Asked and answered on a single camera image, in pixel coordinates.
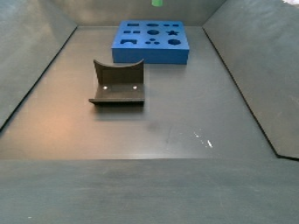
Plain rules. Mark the black curved holder bracket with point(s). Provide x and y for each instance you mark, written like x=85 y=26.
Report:
x=120 y=83

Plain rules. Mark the blue shape sorter block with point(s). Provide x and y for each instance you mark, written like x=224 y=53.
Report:
x=155 y=41

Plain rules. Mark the green oval peg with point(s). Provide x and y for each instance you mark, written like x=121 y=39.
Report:
x=157 y=3

